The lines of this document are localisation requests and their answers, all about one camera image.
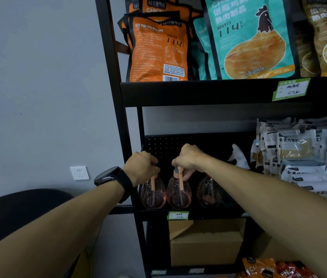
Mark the pink clear spray bottle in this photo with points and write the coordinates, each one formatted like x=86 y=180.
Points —
x=178 y=193
x=153 y=195
x=209 y=193

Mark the teal chicken print packet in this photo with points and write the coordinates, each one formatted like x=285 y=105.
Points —
x=253 y=40
x=202 y=52

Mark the person's left forearm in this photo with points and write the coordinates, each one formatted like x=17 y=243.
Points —
x=53 y=228

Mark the person's right forearm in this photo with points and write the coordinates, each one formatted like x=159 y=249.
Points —
x=282 y=211

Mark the black wrist watch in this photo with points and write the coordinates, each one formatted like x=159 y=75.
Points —
x=110 y=175

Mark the red snack packet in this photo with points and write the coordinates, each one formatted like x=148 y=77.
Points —
x=295 y=270

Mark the person's right thumb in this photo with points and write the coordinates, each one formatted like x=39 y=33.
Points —
x=192 y=174

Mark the orange food packet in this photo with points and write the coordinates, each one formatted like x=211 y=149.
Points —
x=124 y=28
x=166 y=5
x=157 y=52

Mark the white wall socket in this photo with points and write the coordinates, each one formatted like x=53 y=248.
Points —
x=79 y=173

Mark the person's left fingers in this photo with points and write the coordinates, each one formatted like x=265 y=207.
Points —
x=154 y=166

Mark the person's left hand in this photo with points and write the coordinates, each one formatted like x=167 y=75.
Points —
x=139 y=169

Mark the small orange snack packet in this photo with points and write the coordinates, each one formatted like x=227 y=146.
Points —
x=259 y=269

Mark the large green white price label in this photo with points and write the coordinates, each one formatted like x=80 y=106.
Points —
x=291 y=89

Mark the black metal shelf rack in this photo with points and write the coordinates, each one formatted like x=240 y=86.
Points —
x=209 y=92

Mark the white spray trigger head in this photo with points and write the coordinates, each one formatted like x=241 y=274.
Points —
x=238 y=156

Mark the pile of white food packets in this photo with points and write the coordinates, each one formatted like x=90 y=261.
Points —
x=302 y=159

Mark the person's right hand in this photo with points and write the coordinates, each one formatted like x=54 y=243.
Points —
x=191 y=159

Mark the black chair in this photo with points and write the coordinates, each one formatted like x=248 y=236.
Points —
x=10 y=214

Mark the open cardboard box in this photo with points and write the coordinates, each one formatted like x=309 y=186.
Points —
x=207 y=246

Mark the small green white price label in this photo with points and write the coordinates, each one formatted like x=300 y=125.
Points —
x=178 y=215

